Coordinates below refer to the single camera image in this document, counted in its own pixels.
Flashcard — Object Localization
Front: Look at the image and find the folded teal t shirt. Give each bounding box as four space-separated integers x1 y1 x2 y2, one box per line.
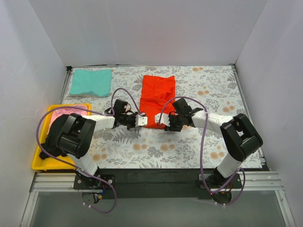
69 69 112 97

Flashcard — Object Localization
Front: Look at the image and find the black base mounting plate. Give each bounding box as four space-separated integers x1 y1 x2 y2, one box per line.
73 168 242 201

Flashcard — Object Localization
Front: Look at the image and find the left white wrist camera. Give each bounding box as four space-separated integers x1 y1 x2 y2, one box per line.
135 114 148 127

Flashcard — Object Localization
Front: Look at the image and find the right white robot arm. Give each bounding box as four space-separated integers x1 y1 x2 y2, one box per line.
155 96 263 189

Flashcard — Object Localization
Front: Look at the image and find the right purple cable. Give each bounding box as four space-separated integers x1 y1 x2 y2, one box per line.
158 96 246 207

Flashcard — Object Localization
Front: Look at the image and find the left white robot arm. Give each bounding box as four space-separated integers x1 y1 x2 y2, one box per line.
56 99 148 189

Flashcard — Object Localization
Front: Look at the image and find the pink t shirt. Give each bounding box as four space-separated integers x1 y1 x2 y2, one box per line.
49 105 88 130

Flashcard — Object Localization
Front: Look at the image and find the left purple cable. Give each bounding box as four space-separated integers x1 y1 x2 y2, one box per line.
36 87 145 213

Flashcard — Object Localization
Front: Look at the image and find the orange t shirt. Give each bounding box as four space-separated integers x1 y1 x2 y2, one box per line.
140 75 176 129

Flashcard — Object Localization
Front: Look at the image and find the yellow plastic tray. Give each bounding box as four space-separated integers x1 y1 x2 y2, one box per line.
31 103 91 171

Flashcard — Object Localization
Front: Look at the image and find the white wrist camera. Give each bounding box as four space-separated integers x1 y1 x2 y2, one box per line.
135 114 148 127
155 113 170 126

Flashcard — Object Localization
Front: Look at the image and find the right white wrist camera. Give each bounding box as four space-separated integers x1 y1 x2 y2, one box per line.
155 113 170 126

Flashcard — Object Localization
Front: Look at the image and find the black t shirt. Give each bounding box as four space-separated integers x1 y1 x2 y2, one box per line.
41 114 69 157

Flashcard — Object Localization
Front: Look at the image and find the floral patterned table mat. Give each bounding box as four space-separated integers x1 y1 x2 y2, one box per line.
62 66 246 168

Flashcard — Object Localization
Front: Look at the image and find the purple cable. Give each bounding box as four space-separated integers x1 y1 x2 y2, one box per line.
158 96 246 207
36 87 145 213

